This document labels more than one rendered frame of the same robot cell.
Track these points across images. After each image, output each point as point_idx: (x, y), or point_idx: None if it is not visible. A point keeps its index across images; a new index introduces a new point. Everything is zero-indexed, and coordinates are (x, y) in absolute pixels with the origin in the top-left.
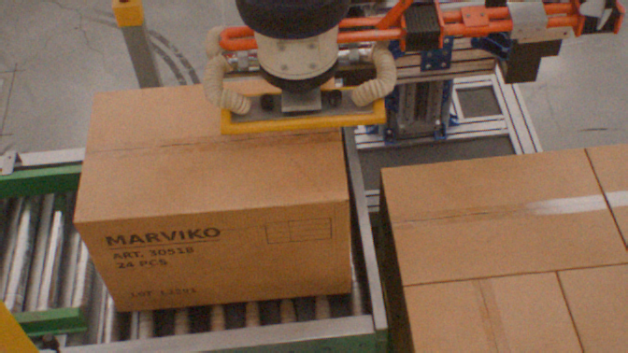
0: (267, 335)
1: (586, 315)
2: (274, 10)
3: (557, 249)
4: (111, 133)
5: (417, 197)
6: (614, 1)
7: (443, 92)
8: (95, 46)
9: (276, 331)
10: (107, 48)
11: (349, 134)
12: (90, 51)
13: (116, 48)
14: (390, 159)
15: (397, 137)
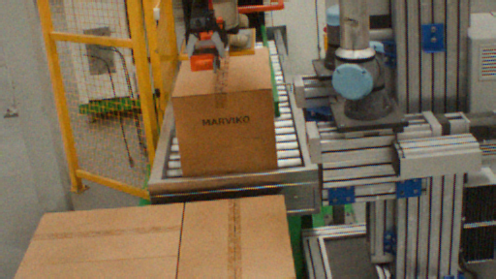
0: (159, 157)
1: (139, 263)
2: None
3: (195, 258)
4: None
5: (254, 206)
6: (185, 40)
7: (391, 242)
8: (494, 167)
9: (160, 159)
10: (493, 170)
11: (301, 168)
12: (487, 166)
13: (495, 173)
14: (363, 266)
15: (384, 265)
